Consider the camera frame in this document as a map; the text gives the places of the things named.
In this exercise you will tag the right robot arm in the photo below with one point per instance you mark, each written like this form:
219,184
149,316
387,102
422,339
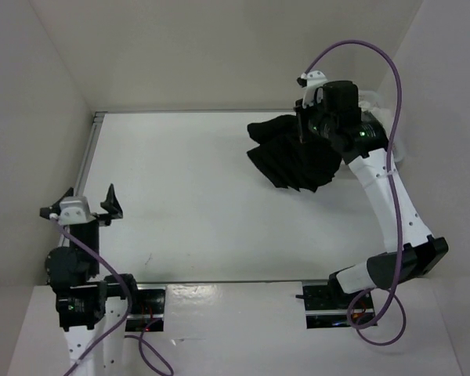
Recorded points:
331,111

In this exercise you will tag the white cloth in basket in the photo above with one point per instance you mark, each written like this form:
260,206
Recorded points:
373,103

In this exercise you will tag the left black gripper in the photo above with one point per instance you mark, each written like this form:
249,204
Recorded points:
112,204

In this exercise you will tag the black pleated skirt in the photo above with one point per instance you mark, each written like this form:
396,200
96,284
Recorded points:
287,162

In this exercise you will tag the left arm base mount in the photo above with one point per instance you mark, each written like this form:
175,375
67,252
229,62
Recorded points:
148,309

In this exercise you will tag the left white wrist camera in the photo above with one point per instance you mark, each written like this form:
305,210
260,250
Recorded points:
73,211

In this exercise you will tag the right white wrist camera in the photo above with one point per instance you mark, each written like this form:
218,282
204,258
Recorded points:
312,82

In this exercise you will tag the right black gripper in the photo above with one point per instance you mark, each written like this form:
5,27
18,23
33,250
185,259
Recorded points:
302,113

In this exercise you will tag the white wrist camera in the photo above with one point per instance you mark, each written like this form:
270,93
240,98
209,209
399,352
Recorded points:
73,211
312,82

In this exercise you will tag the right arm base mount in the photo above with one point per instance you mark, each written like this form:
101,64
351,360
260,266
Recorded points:
325,311

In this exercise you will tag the white plastic basket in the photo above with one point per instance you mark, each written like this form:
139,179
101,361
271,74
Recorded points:
398,148

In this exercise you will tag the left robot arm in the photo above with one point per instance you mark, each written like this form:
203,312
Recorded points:
93,300

